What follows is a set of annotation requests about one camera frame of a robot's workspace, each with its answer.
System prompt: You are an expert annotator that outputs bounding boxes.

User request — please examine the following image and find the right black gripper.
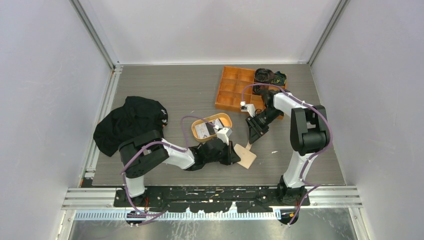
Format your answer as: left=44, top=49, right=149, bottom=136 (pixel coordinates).
left=245, top=108, right=283, bottom=145

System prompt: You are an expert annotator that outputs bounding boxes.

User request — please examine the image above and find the yellow oval tray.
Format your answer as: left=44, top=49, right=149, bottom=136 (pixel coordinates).
left=191, top=113, right=233, bottom=143

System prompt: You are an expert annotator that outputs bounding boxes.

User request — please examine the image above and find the silver credit card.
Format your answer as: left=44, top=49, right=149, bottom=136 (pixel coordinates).
left=194, top=122, right=216, bottom=140

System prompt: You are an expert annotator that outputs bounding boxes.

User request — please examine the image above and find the beige leather card holder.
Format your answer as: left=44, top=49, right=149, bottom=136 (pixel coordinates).
left=234, top=142, right=257, bottom=169

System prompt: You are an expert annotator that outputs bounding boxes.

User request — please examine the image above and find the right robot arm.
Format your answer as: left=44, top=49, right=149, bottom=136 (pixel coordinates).
left=240, top=90, right=332, bottom=206

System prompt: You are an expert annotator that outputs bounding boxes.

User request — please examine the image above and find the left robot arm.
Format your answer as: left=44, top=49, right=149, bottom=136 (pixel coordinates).
left=118, top=127, right=241, bottom=207

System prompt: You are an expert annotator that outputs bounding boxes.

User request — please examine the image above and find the orange compartment organizer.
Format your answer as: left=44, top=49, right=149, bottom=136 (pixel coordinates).
left=214, top=66, right=286, bottom=113

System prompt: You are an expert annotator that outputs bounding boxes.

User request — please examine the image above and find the dark rolled tie top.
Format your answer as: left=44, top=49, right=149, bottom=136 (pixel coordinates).
left=254, top=68, right=275, bottom=84

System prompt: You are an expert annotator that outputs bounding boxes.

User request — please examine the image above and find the green patterned rolled tie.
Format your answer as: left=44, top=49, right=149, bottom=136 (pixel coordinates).
left=272, top=71, right=287, bottom=87

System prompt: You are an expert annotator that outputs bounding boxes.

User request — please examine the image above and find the black cloth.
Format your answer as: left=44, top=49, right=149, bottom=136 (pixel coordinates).
left=93, top=96, right=169, bottom=157

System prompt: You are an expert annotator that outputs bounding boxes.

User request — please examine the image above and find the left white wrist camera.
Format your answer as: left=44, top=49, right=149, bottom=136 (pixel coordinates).
left=216, top=127, right=233, bottom=146

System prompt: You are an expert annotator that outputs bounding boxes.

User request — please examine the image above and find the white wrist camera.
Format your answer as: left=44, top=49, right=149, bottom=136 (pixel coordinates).
left=216, top=127, right=233, bottom=146
left=240, top=101, right=257, bottom=118

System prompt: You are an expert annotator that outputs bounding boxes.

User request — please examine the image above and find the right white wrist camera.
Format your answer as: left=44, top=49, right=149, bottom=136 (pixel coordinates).
left=240, top=101, right=257, bottom=118

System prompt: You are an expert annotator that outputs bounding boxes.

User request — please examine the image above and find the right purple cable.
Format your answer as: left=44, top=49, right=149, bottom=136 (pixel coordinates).
left=240, top=83, right=333, bottom=227

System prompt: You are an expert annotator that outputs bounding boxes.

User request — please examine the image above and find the purple cable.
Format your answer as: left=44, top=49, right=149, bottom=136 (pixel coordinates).
left=119, top=115, right=220, bottom=227
left=240, top=83, right=333, bottom=227

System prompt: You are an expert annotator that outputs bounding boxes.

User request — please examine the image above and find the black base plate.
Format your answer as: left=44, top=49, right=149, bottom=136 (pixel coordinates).
left=113, top=186, right=310, bottom=213

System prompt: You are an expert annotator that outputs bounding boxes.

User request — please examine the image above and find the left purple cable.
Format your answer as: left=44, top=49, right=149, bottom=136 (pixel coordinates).
left=119, top=115, right=220, bottom=227

